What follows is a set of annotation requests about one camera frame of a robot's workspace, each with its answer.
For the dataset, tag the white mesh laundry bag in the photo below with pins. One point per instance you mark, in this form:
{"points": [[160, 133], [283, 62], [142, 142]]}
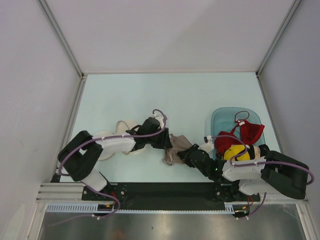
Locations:
{"points": [[125, 126]]}

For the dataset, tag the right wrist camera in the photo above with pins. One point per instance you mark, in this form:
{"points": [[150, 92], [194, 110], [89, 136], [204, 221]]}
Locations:
{"points": [[208, 146]]}

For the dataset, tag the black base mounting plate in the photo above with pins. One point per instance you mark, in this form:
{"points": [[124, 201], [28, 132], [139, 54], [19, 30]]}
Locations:
{"points": [[176, 196]]}

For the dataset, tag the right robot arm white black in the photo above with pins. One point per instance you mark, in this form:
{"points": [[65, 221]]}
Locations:
{"points": [[272, 172]]}

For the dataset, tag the red bra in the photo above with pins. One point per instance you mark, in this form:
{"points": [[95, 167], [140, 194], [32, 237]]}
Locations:
{"points": [[237, 137]]}

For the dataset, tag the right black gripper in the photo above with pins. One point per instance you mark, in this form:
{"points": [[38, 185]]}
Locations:
{"points": [[184, 155]]}

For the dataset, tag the beige bra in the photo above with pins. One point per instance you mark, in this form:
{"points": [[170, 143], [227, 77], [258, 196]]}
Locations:
{"points": [[179, 143]]}

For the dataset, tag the teal transparent plastic basin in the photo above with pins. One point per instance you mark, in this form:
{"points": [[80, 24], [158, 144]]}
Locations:
{"points": [[222, 120]]}

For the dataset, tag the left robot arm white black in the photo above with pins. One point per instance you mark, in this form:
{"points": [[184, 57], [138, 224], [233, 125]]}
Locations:
{"points": [[79, 157]]}

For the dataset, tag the aluminium frame rail front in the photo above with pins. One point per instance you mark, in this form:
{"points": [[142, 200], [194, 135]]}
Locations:
{"points": [[67, 192]]}

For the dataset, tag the yellow black bra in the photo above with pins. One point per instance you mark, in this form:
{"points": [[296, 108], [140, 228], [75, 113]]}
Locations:
{"points": [[253, 152]]}

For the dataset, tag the white slotted cable duct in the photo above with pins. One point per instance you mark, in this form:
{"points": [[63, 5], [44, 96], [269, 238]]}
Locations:
{"points": [[95, 208]]}

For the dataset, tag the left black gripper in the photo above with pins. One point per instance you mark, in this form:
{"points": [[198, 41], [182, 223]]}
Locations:
{"points": [[164, 142]]}

